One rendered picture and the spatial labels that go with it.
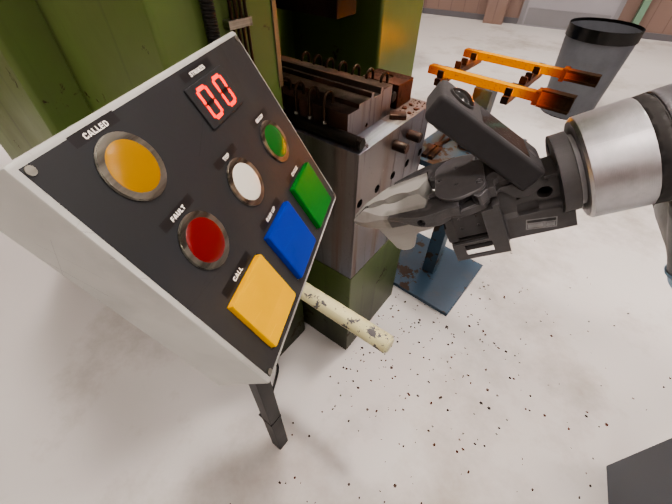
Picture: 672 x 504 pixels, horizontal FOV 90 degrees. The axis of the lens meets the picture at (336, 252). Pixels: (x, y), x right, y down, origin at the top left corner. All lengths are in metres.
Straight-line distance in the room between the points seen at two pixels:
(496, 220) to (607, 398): 1.46
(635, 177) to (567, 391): 1.40
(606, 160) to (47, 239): 0.42
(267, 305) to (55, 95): 0.84
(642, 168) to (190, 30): 0.63
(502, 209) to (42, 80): 1.00
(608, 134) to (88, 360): 1.75
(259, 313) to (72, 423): 1.34
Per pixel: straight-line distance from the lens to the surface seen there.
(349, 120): 0.85
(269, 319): 0.38
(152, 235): 0.32
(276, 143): 0.49
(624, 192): 0.35
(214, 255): 0.35
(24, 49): 1.07
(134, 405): 1.58
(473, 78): 1.19
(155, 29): 0.67
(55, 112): 1.10
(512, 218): 0.37
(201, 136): 0.39
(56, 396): 1.75
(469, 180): 0.35
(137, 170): 0.33
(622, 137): 0.34
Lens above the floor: 1.31
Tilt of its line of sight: 46 degrees down
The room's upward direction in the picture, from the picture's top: 1 degrees clockwise
